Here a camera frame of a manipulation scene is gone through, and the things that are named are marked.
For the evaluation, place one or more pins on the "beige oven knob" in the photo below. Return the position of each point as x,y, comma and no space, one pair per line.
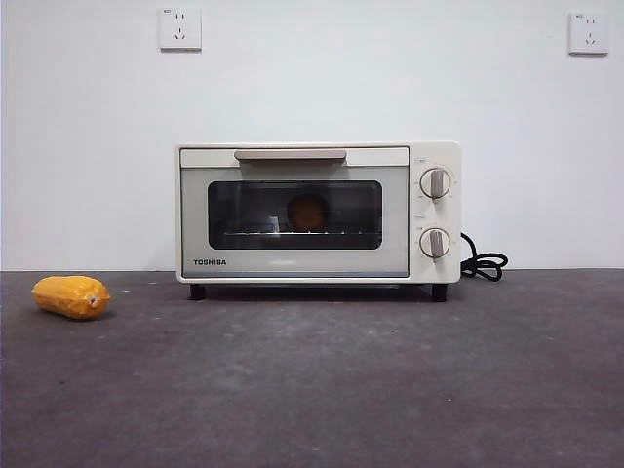
435,243
435,183

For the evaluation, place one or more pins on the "white wall socket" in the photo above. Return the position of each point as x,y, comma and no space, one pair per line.
180,29
588,34

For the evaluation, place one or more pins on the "yellow corn cob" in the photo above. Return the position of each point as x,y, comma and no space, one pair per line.
66,297

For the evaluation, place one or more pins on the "white Toshiba toaster oven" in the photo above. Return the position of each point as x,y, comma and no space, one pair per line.
317,265

